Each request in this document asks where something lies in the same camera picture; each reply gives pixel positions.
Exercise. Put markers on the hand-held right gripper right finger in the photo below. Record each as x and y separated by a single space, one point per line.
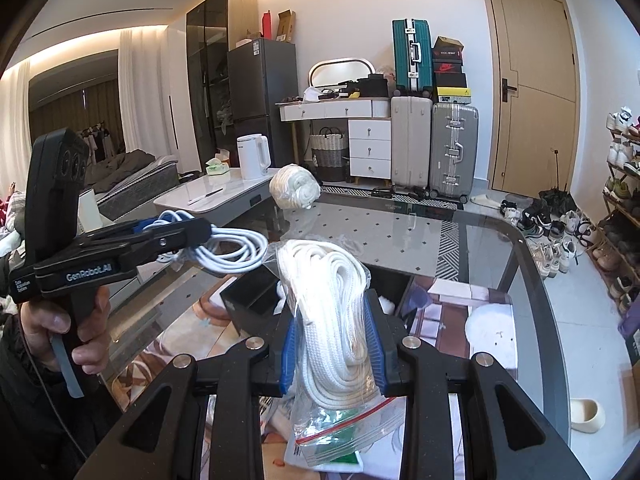
376 350

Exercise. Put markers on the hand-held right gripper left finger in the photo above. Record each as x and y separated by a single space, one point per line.
290 365

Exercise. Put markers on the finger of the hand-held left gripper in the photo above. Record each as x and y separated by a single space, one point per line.
150 230
160 251

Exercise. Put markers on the black storage box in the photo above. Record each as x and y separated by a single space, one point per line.
250 305

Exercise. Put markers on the person's left forearm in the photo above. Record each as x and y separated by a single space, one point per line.
35 420

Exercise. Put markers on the person's left hand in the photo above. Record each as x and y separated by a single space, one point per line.
40 320

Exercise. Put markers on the bed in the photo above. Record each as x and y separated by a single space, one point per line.
140 185

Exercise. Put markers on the black pen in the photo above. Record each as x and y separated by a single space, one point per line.
206 196

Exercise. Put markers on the dark duvet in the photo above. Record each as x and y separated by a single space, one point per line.
117 167

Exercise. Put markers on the clothes rack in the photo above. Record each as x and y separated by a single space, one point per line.
97 140

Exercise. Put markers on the white coffee table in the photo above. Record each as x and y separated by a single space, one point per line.
220 195

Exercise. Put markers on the printed floor mat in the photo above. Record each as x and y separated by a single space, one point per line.
165 340

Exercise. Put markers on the green tissue pack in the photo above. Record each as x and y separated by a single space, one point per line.
218 167

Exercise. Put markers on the white round cushion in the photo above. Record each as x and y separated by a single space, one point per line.
492 332

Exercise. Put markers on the black and white patterned rug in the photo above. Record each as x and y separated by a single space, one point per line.
447 247

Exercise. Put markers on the white electric kettle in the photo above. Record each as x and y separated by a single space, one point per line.
252 157

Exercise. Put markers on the white curtain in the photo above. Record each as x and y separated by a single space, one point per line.
147 90

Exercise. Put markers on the black handheld appliance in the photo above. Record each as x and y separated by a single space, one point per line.
400 192

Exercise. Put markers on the dark glass cabinet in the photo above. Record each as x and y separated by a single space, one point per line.
207 75

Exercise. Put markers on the dark grey fridge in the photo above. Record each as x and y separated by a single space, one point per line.
262 95

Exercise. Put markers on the woven laundry basket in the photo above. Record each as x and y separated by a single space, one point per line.
327 157

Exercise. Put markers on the white drawer cabinet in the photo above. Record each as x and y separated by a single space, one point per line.
370 147

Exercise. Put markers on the pile of shoes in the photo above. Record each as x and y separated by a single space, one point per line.
547 235

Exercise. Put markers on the white suitcase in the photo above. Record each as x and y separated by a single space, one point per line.
411 142

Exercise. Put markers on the white vanity desk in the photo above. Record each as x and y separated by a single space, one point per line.
325 109

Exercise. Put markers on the silver suitcase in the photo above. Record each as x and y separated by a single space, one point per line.
454 150

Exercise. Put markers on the beige slipper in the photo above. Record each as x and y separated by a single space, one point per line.
587 416

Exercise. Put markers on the open cardboard box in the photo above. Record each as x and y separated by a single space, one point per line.
286 25

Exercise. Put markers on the oval vanity mirror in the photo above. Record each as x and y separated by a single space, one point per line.
340 72

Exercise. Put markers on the purple bag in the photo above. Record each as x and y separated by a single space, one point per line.
631 335

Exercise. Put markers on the black bag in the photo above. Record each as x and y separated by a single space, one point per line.
372 86

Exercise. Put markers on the yellow and black shoe box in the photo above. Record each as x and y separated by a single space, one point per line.
453 95

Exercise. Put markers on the wooden shoe rack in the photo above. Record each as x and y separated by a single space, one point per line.
622 220

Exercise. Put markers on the plain black shoe box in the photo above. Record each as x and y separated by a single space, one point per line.
450 80

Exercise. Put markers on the red and black shoe box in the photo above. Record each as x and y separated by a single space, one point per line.
449 67

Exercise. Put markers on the teal suitcase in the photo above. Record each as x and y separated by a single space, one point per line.
411 57

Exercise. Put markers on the wooden door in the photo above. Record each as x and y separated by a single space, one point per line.
530 90

